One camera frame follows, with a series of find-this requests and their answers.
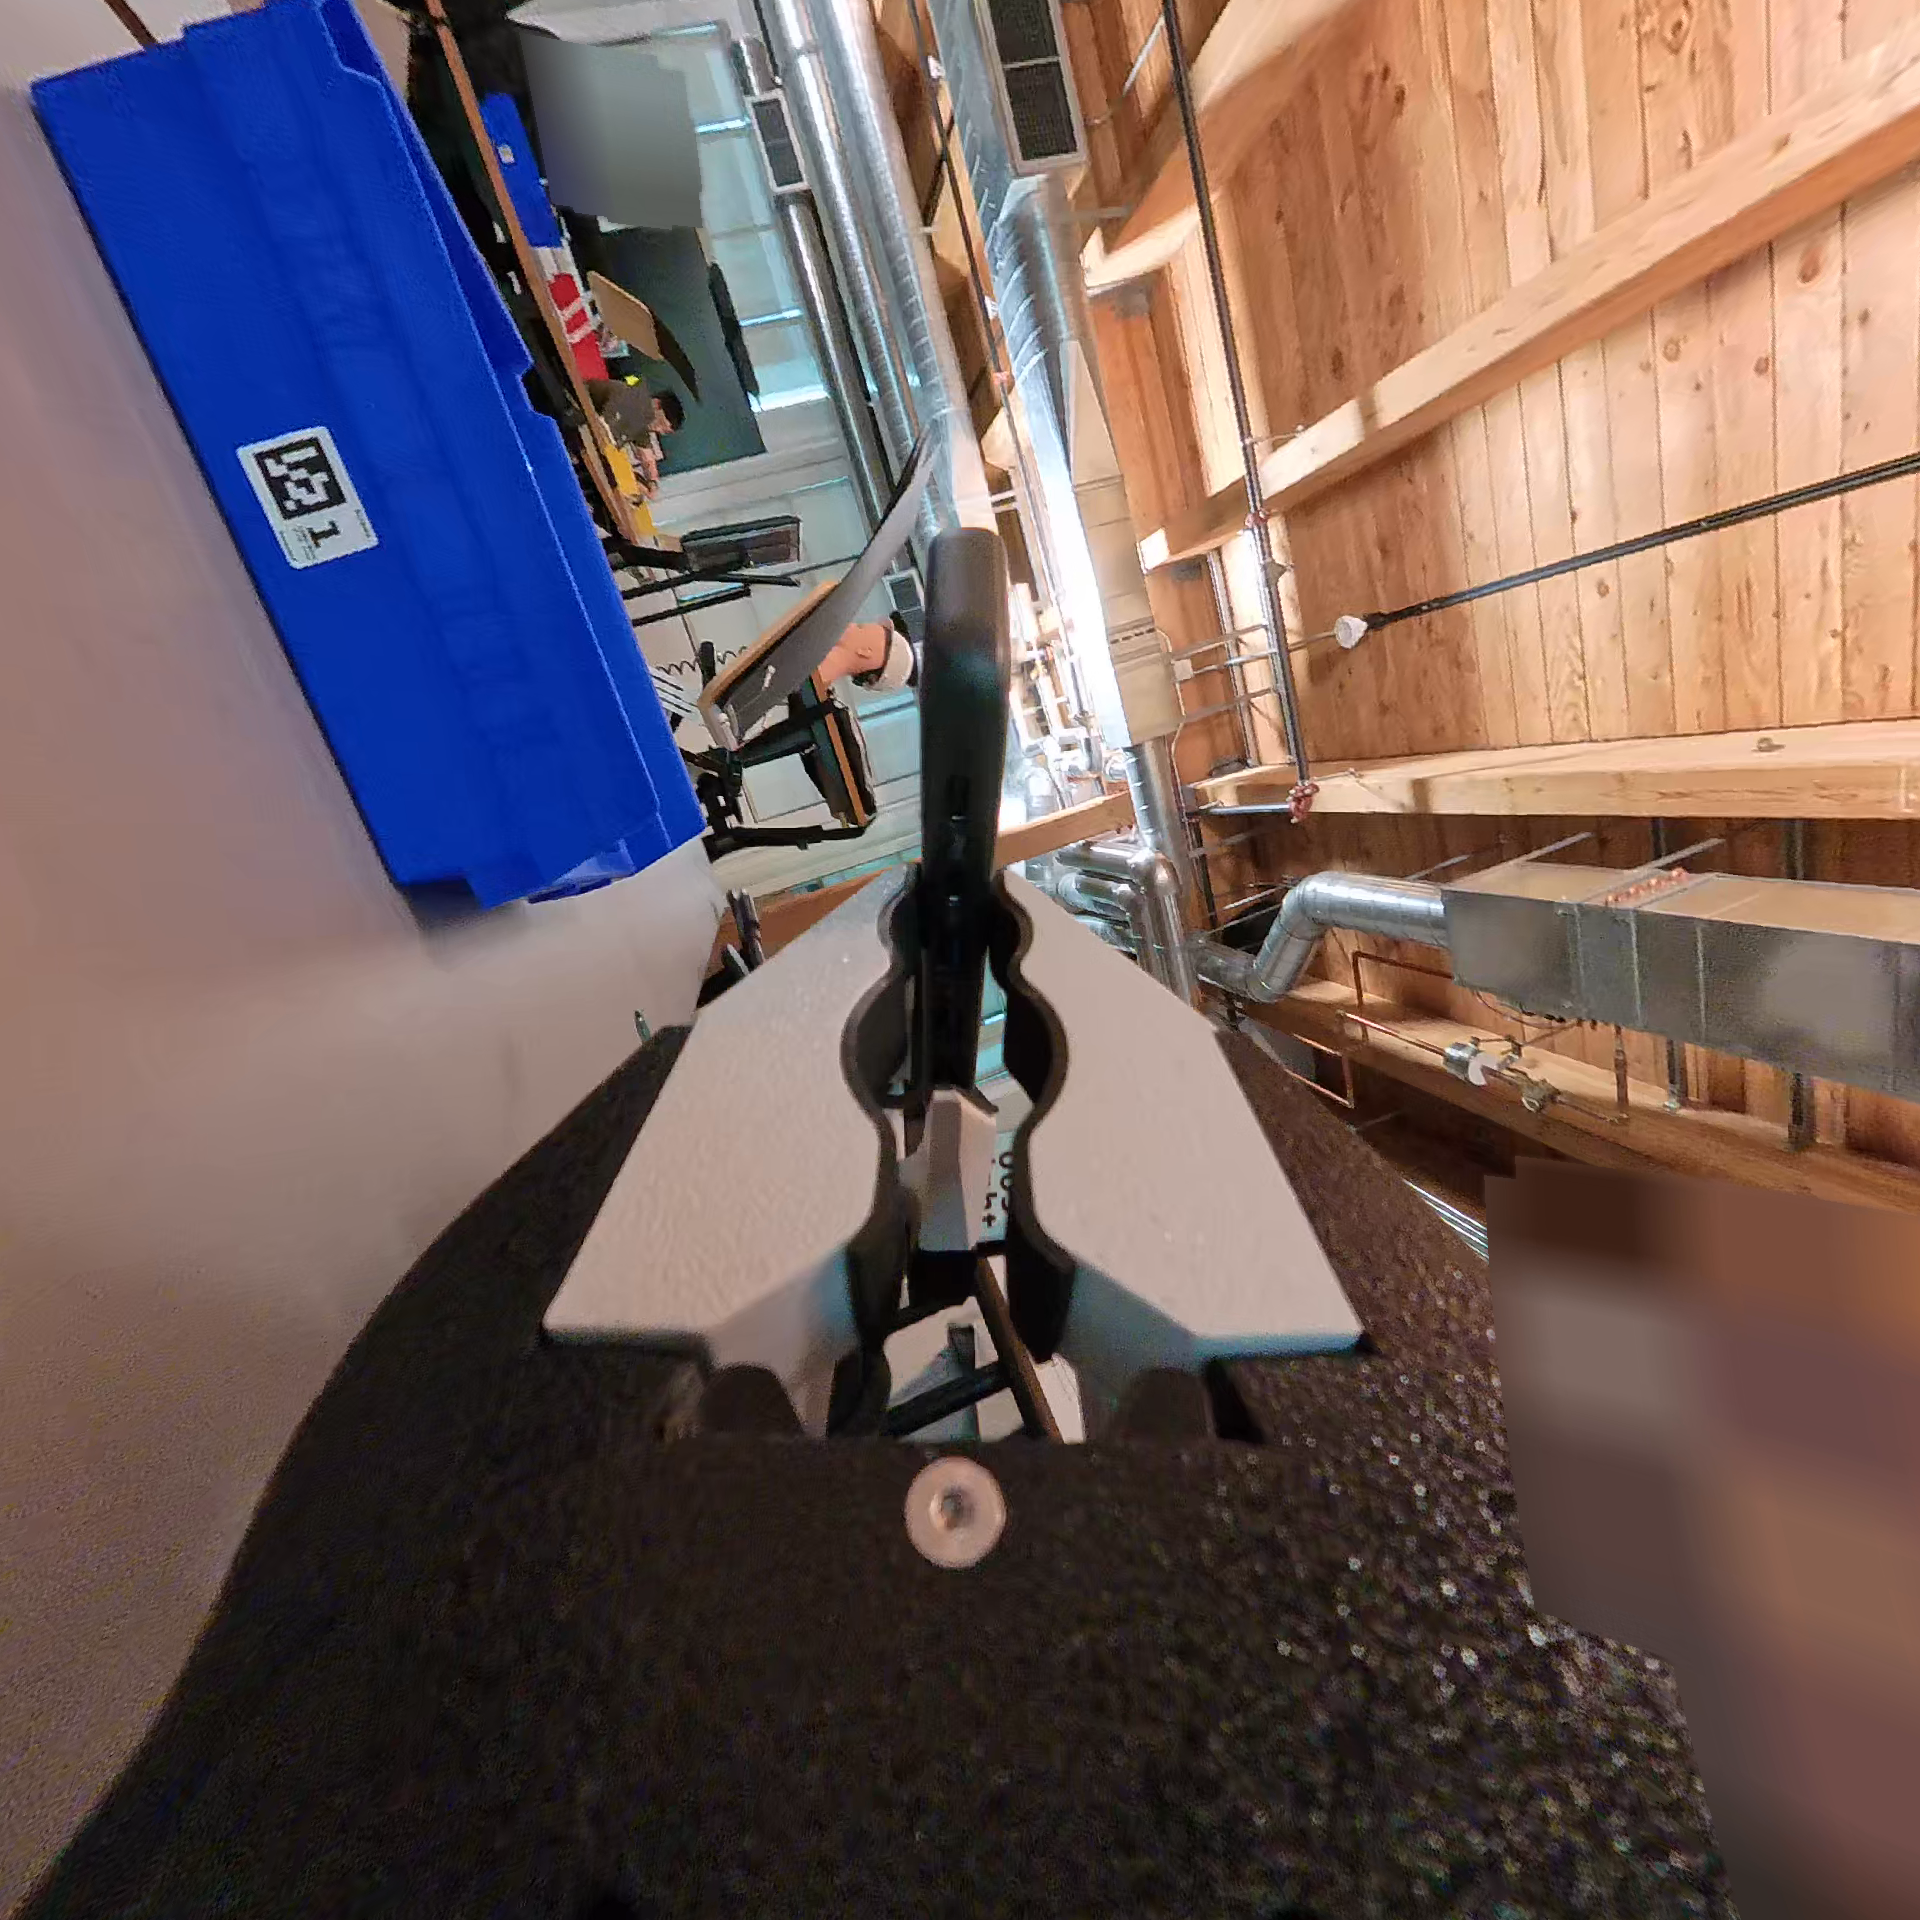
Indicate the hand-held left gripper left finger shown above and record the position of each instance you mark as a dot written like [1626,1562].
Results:
[720,1186]

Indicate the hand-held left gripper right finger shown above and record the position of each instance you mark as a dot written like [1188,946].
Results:
[1186,1186]

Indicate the blue plastic bin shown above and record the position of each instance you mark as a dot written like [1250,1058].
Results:
[453,633]

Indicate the round metal ventilation duct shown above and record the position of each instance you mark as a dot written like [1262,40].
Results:
[1036,270]

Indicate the rectangular metal duct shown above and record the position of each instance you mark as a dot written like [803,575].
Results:
[1650,960]

